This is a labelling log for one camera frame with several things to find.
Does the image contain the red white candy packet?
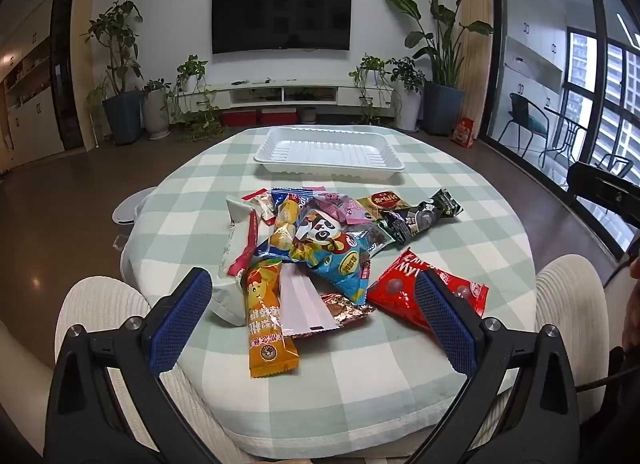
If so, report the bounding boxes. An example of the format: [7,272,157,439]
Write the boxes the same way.
[242,189,277,225]

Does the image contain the person's left leg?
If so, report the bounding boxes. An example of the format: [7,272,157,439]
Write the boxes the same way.
[53,276,236,464]

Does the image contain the blue potato chips packet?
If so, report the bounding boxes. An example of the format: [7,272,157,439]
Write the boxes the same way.
[254,188,313,265]

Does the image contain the black balcony table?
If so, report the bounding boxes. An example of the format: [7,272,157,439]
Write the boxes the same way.
[542,106,590,171]

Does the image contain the pink translucent packet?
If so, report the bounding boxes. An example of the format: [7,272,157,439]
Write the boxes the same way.
[276,263,342,341]

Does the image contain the bushy plant in white pot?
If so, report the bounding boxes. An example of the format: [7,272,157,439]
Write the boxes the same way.
[387,57,427,133]

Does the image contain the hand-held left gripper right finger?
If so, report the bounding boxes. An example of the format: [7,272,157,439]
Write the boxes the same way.
[413,269,583,464]

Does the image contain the black snack packet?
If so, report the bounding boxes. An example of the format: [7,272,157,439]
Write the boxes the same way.
[381,187,464,248]

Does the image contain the wall-mounted television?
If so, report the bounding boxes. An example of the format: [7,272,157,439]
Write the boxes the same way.
[211,0,353,56]

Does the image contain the red chocolate packet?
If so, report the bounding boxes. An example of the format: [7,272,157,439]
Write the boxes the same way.
[366,248,489,336]

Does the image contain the white television cabinet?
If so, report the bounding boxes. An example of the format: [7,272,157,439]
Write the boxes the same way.
[174,78,402,118]

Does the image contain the large-leaf plant in blue pot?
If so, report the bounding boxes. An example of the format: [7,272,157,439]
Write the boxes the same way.
[382,0,495,137]

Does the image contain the gold red snack packet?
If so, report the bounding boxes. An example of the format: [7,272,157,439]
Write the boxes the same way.
[357,189,414,221]

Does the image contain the person's leg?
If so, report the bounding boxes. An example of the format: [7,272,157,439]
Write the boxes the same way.
[53,276,236,464]
[500,254,610,395]

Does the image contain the pink piglet snack packet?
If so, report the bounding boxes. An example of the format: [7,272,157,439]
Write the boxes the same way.
[304,188,377,225]

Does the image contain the white stool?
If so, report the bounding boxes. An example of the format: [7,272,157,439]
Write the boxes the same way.
[111,186,159,226]

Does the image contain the trailing plant on stand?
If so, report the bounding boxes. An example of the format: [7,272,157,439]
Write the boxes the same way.
[349,53,397,126]

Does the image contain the plant in white ribbed pot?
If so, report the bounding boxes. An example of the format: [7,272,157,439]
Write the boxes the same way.
[141,78,174,140]

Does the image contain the white plastic tray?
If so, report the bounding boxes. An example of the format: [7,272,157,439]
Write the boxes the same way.
[253,126,407,180]

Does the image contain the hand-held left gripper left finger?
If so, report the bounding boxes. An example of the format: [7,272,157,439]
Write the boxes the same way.
[44,267,214,464]

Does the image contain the orange snack packet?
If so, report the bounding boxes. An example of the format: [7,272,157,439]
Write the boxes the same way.
[241,258,300,379]

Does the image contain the red gift bag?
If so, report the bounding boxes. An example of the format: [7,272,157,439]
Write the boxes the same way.
[451,117,476,148]

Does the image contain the light blue snack packet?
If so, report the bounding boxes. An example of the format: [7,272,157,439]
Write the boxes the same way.
[307,234,375,306]

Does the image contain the white balcony cabinets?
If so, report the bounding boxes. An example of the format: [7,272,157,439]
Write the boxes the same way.
[504,0,569,96]

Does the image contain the person's right leg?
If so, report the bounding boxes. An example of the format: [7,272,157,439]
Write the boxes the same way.
[500,254,610,395]

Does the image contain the brown chocolate packet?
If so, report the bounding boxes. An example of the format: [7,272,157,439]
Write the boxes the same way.
[292,293,377,341]

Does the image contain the white wall cabinet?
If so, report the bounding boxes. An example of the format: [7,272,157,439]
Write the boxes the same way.
[0,0,67,172]

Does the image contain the black cable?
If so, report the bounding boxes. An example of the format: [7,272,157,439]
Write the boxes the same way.
[575,243,640,393]

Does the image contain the thin leafy plant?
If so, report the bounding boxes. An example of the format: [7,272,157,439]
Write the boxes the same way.
[84,75,109,141]

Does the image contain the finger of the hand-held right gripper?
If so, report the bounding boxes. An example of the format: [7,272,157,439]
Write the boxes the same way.
[567,161,640,232]

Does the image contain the red storage box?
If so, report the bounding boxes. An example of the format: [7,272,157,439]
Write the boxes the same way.
[220,108,259,128]
[259,108,299,126]

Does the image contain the panda biscuit packet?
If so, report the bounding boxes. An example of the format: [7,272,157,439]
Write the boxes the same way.
[289,209,362,266]

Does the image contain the black chair with teal cushion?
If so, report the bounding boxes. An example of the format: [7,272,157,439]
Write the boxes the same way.
[497,92,552,155]

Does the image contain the black sliding door frame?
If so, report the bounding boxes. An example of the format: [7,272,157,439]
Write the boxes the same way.
[486,0,640,257]

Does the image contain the trailing green plant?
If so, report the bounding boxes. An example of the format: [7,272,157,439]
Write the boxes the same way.
[169,54,227,141]

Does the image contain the white packet with red edge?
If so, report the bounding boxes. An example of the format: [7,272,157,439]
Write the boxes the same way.
[218,194,272,291]

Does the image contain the black balcony chair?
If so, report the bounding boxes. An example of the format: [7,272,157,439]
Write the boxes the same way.
[596,153,636,181]

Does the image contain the tall plant in blue pot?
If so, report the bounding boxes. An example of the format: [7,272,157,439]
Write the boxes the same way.
[86,0,147,146]

